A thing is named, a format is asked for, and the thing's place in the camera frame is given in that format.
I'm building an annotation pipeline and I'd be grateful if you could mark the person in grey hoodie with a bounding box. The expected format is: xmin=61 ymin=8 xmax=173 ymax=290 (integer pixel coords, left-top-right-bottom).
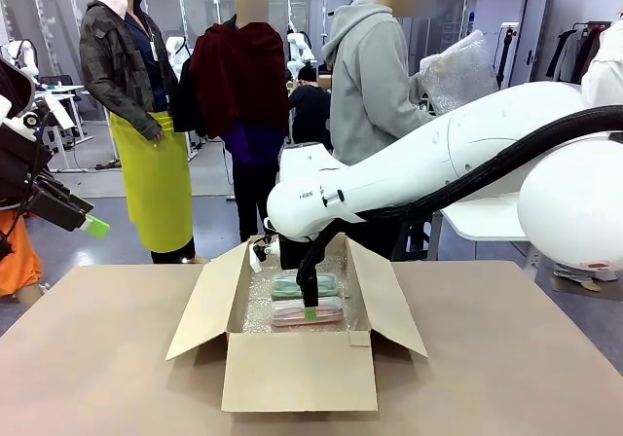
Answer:
xmin=320 ymin=0 xmax=440 ymax=262

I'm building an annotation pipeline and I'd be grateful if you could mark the pink glasses case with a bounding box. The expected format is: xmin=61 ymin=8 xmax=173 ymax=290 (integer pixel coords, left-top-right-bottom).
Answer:
xmin=269 ymin=296 xmax=345 ymax=329

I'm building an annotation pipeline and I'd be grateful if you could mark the seated person in black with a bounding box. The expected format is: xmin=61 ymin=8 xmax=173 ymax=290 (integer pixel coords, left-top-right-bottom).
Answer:
xmin=288 ymin=64 xmax=333 ymax=151

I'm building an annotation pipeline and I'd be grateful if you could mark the black shoulder bag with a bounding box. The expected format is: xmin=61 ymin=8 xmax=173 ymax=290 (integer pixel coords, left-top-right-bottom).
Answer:
xmin=171 ymin=55 xmax=206 ymax=138

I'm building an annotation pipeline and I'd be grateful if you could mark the right arm black cable sleeve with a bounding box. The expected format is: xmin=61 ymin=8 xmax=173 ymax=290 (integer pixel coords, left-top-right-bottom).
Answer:
xmin=296 ymin=104 xmax=623 ymax=292

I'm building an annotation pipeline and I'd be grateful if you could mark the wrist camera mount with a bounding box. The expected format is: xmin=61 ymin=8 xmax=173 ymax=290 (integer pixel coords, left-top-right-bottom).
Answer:
xmin=249 ymin=234 xmax=283 ymax=274
xmin=0 ymin=91 xmax=77 ymax=141

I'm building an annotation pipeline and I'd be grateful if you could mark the black light stand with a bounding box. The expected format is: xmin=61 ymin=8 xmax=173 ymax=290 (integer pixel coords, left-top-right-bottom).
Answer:
xmin=493 ymin=23 xmax=518 ymax=90

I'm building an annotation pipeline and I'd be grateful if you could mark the grey door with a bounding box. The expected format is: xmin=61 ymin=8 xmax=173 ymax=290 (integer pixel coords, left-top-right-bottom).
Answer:
xmin=470 ymin=0 xmax=552 ymax=88

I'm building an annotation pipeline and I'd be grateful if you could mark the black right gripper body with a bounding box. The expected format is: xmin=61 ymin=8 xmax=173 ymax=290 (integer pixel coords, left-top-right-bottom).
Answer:
xmin=278 ymin=235 xmax=318 ymax=271

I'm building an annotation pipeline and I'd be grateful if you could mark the person's right hand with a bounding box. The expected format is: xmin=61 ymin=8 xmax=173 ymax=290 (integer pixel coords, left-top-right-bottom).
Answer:
xmin=426 ymin=54 xmax=458 ymax=81

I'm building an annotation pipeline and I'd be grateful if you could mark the mannequin dark red cape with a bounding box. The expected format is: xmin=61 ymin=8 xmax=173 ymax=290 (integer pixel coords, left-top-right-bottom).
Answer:
xmin=188 ymin=0 xmax=291 ymax=243

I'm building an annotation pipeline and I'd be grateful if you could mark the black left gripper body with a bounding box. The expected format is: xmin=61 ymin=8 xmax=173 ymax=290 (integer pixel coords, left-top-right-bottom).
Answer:
xmin=0 ymin=127 xmax=54 ymax=209

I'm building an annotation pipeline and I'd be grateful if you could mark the mannequin camo jacket yellow skirt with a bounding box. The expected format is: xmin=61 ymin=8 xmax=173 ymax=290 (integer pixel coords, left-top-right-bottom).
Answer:
xmin=79 ymin=0 xmax=197 ymax=265

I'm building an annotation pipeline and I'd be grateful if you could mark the green glasses case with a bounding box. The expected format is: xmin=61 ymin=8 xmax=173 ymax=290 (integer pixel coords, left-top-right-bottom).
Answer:
xmin=271 ymin=272 xmax=343 ymax=302

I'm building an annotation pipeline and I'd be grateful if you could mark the clothing rack with garments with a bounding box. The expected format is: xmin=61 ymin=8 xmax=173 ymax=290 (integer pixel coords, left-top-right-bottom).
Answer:
xmin=544 ymin=19 xmax=613 ymax=85

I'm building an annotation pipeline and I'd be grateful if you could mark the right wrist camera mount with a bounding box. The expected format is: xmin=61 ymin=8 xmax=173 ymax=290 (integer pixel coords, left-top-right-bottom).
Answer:
xmin=249 ymin=234 xmax=283 ymax=274

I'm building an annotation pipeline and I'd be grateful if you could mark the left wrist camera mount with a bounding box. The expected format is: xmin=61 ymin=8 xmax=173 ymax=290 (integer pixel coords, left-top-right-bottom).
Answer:
xmin=0 ymin=91 xmax=77 ymax=141

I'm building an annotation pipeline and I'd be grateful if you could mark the mannequin white garment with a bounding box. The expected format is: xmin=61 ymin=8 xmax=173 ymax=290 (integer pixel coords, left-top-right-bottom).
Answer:
xmin=580 ymin=13 xmax=623 ymax=109

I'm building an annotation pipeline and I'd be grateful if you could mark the person's right forearm grey sleeve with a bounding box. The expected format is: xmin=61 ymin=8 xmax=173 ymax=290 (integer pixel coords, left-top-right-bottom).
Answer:
xmin=406 ymin=71 xmax=437 ymax=127

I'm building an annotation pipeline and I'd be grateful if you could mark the white work table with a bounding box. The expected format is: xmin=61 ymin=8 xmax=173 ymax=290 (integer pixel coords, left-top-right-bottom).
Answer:
xmin=439 ymin=192 xmax=542 ymax=282

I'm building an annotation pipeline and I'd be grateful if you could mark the bubble wrap box liner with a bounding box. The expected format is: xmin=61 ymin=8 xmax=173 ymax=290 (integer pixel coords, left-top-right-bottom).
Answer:
xmin=241 ymin=253 xmax=361 ymax=335

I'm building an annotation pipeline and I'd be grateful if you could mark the white desk with metal legs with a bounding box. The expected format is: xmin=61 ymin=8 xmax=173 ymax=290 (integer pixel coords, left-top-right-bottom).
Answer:
xmin=27 ymin=84 xmax=94 ymax=172

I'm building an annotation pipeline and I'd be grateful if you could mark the open brown cardboard box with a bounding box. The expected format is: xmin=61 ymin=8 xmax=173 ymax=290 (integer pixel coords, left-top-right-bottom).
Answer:
xmin=165 ymin=233 xmax=429 ymax=414

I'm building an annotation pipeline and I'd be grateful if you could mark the bubble wrap sheet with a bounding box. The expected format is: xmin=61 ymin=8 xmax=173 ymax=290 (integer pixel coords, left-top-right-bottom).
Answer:
xmin=419 ymin=28 xmax=500 ymax=117

